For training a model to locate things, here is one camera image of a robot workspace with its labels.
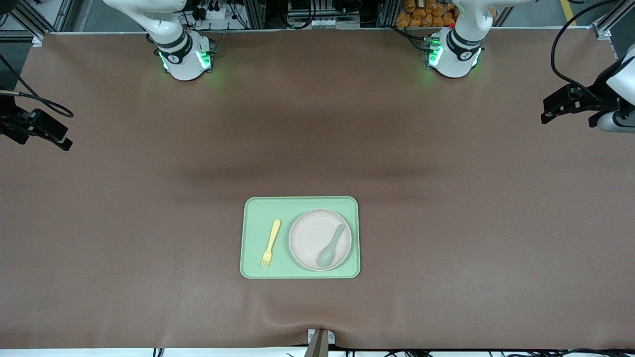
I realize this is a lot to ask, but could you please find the yellow plastic fork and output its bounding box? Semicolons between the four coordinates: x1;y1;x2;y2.
261;219;282;269

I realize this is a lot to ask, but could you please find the pale green plastic spoon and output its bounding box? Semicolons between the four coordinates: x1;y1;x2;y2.
317;223;345;267

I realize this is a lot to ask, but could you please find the beige round plate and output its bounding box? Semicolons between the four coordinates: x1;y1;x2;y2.
288;209;353;272

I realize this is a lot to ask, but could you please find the brown table mat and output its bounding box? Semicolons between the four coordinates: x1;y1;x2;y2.
0;27;635;350

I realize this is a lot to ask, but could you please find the orange snack packets pile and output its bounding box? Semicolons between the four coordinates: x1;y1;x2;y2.
395;0;459;28

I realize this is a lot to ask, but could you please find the white power strip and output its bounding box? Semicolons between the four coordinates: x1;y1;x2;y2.
196;4;230;21

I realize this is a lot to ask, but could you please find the light green rectangular tray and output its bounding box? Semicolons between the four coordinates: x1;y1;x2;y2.
240;196;361;279

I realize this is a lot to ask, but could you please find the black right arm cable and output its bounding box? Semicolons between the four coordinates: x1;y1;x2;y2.
0;54;75;118

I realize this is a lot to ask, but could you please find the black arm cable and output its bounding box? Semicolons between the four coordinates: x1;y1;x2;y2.
0;54;75;118
551;0;621;102

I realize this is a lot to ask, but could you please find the black right camera bracket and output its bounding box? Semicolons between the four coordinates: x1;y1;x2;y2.
0;125;30;146

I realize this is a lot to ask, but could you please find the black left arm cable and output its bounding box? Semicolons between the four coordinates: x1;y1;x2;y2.
551;0;621;102

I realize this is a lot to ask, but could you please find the aluminium frame strut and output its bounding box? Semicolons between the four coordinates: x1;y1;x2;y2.
593;0;635;40
0;0;75;48

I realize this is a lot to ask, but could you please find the grey metal post bracket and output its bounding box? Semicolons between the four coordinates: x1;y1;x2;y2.
307;329;336;346

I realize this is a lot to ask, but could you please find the aluminium camera post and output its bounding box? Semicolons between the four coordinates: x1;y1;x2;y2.
304;328;330;357

